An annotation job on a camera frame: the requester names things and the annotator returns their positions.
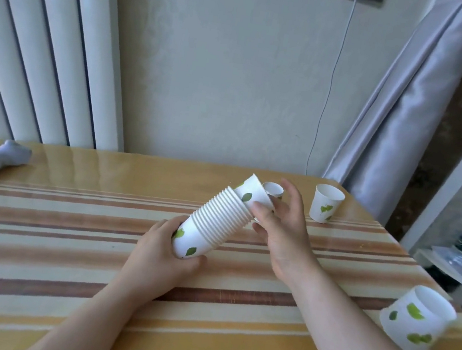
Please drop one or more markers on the person's left hand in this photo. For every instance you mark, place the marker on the person's left hand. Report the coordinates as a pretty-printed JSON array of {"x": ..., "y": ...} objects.
[{"x": 153, "y": 262}]

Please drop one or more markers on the person's right hand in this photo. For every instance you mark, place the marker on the person's right hand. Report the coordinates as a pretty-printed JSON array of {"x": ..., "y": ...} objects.
[{"x": 290, "y": 242}]

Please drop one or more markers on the person's left thumb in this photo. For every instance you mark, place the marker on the person's left thumb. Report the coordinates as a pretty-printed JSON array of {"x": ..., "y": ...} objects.
[{"x": 194, "y": 264}]

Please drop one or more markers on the person's right thumb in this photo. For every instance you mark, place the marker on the person's right thumb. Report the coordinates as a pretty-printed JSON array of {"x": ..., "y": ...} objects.
[{"x": 264, "y": 212}]

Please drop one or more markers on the white leaf-print paper cup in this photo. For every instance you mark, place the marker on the white leaf-print paper cup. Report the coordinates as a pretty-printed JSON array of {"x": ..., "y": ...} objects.
[
  {"x": 254, "y": 191},
  {"x": 327, "y": 204},
  {"x": 273, "y": 190},
  {"x": 416, "y": 321}
]

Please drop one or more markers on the stack of white paper cups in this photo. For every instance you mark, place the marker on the stack of white paper cups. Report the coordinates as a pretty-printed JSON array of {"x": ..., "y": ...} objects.
[{"x": 215, "y": 222}]

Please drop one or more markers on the person's left forearm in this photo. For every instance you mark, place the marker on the person's left forearm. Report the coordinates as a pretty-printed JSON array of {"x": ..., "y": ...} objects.
[{"x": 83, "y": 323}]

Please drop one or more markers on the striped tablecloth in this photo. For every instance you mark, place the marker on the striped tablecloth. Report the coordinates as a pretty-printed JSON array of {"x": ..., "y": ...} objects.
[{"x": 74, "y": 236}]

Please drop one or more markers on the grey curtain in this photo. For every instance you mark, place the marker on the grey curtain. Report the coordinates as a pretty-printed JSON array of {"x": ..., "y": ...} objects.
[{"x": 405, "y": 108}]

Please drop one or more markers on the white panel radiator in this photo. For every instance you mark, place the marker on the white panel radiator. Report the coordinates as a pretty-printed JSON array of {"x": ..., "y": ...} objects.
[{"x": 39, "y": 36}]

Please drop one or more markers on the white window frame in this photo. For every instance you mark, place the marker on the white window frame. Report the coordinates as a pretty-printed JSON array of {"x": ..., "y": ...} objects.
[{"x": 460, "y": 172}]

